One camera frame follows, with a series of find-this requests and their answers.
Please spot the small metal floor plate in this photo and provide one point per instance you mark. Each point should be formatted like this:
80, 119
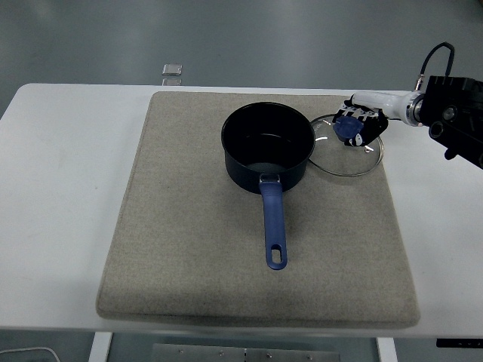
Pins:
171, 81

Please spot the large metal floor plate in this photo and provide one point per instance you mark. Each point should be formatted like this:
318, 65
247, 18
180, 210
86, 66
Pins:
172, 69

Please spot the beige fabric mat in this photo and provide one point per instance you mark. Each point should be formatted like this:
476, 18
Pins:
196, 234

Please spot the grey metal plate with screws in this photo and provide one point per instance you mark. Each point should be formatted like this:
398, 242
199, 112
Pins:
241, 354

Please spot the black table control panel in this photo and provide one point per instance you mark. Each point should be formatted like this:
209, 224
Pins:
458, 343

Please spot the glass pot lid blue knob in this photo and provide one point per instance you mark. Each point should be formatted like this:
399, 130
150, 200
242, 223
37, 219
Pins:
346, 127

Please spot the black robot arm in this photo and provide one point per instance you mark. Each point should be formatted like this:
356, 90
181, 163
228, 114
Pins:
460, 120

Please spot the white table leg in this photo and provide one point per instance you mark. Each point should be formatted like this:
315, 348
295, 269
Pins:
100, 347
386, 350

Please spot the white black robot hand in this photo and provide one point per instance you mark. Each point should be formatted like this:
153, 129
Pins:
377, 99

